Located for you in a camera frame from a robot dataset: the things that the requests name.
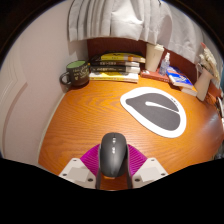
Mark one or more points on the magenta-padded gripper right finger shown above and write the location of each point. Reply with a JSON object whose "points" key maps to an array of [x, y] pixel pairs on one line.
{"points": [[151, 169]]}

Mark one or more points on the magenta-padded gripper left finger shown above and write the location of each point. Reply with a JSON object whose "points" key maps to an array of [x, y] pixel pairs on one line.
{"points": [[75, 170]]}

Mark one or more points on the dark grey computer mouse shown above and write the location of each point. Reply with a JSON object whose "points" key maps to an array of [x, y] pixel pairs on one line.
{"points": [[113, 156]]}

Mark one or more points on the white and grey mouse pad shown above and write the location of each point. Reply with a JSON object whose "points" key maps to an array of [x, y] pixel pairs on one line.
{"points": [[156, 111]]}

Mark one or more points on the orange book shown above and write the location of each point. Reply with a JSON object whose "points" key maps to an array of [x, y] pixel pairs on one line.
{"points": [[190, 90]]}

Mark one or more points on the red book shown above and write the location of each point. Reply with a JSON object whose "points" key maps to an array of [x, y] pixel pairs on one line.
{"points": [[151, 75]]}

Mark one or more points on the blue book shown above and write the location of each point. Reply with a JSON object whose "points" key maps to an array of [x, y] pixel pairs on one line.
{"points": [[178, 78]]}

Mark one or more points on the dark mug with green inside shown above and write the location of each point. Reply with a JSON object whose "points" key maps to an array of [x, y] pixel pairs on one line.
{"points": [[78, 75]]}

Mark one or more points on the cream ceramic vase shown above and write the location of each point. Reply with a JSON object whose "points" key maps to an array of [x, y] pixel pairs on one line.
{"points": [[203, 85]]}

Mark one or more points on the pale yellow book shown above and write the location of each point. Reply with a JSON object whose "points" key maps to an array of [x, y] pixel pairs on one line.
{"points": [[113, 76]]}

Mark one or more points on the clear spray bottle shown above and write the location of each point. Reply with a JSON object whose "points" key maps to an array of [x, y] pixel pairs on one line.
{"points": [[164, 66]]}

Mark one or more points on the thick black book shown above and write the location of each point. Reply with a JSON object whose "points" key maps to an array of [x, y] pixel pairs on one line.
{"points": [[115, 69]]}

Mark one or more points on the cream tumbler with lid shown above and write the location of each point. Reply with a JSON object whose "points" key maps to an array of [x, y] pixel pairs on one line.
{"points": [[154, 58]]}

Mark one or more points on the thin black book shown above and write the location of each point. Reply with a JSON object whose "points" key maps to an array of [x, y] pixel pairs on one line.
{"points": [[115, 63]]}

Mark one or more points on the white pleated curtain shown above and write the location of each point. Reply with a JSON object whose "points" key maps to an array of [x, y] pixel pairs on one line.
{"points": [[126, 18]]}

